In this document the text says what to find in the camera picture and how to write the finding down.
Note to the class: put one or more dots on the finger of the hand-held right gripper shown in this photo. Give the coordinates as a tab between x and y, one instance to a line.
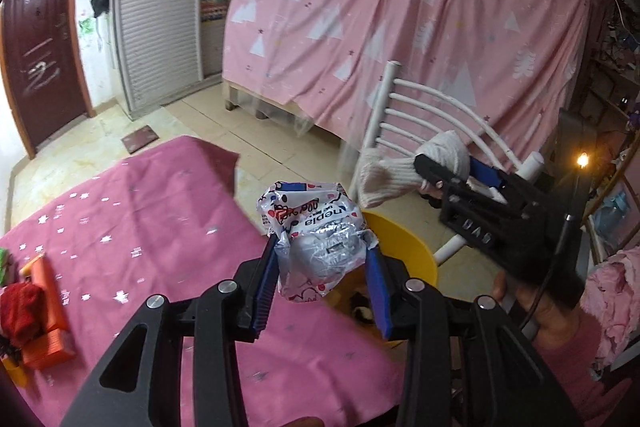
432	174
485	174

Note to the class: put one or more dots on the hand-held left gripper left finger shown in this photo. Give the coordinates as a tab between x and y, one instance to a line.
267	279

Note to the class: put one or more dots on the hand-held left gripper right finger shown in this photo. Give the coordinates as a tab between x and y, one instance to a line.
377	294

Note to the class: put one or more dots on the white knitted sock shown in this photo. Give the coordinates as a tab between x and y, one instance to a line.
390	174

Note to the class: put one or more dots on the yellow plastic bin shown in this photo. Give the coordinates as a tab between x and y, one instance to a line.
405	247

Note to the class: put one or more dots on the printed plastic wrapper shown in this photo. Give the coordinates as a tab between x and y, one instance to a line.
320	247

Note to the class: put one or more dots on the person's right forearm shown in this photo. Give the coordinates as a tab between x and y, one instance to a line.
585	372

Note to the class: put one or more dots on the person's right hand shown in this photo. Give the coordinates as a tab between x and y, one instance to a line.
550	322

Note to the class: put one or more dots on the white slatted chair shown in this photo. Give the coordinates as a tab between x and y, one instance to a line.
387	92

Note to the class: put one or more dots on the crumpled pink cloth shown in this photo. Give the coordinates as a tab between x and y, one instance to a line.
620	297

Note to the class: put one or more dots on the pink star-print tablecloth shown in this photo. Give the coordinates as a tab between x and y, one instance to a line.
150	217

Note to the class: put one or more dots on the cluttered wooden shelf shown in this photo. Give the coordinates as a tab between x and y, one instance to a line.
615	72

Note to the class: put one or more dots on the pink tree-print curtain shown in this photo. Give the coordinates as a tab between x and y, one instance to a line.
375	7

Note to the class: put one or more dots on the brown doormat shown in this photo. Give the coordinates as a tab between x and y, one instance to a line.
141	139

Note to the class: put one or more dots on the orange box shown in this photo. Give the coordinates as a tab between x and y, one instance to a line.
52	332

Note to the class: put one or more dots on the red cloth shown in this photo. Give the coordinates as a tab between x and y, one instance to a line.
22	312

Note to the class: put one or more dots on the green packet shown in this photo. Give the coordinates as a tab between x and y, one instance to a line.
4	267

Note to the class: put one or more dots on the yellow plastic item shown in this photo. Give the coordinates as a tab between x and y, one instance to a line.
14	372

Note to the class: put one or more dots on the white louvered wardrobe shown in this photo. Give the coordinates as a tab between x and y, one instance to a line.
155	22

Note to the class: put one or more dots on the black hanging bag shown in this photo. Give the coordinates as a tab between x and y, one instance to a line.
100	2

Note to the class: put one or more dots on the brown door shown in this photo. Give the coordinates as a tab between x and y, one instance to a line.
40	47

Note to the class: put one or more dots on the wooden bed frame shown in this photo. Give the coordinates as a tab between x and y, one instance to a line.
232	94

